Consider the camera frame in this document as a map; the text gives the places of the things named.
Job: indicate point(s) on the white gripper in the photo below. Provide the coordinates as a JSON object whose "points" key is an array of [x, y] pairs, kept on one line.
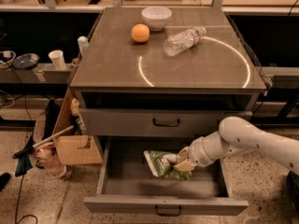
{"points": [[195, 152]]}

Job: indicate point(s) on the dark round plate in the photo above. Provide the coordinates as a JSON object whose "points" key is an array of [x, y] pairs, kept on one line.
{"points": [[26, 61]]}

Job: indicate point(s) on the green jalapeno chip bag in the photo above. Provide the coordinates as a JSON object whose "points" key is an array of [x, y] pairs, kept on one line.
{"points": [[161, 164]]}

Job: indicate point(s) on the clear plastic water bottle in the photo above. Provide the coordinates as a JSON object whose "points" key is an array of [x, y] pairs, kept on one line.
{"points": [[175, 44]]}

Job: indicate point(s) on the white bowl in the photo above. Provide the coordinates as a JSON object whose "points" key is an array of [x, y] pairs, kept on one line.
{"points": [[156, 18]]}

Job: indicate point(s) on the grey top drawer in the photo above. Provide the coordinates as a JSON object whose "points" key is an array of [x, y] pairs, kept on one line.
{"points": [[154, 123]]}

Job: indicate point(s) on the grey side shelf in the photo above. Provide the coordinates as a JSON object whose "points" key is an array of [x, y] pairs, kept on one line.
{"points": [[43, 73]]}

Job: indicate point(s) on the long handled tool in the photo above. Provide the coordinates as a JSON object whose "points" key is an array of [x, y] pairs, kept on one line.
{"points": [[27, 150]]}

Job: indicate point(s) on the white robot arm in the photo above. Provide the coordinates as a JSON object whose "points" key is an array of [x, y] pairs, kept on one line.
{"points": [[236, 135]]}

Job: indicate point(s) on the open grey middle drawer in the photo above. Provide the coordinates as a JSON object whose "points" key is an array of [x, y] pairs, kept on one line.
{"points": [[126, 184]]}

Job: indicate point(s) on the brown cardboard box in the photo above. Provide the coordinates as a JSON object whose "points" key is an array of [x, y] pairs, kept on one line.
{"points": [[74, 146]]}

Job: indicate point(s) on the small bowl at left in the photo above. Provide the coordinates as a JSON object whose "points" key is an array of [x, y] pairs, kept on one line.
{"points": [[6, 58]]}

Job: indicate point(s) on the pink plastic container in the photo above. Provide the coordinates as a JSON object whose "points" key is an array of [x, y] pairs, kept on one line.
{"points": [[49, 159]]}

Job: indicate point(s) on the orange fruit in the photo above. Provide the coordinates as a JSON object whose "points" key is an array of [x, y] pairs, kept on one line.
{"points": [[140, 33]]}

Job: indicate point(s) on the grey drawer cabinet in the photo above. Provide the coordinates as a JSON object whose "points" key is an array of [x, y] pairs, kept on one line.
{"points": [[214, 75]]}

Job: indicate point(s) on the white paper cup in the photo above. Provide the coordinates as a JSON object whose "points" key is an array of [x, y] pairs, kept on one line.
{"points": [[57, 58]]}

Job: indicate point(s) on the white bottle beside cabinet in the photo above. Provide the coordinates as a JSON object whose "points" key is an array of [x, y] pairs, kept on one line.
{"points": [[83, 43]]}

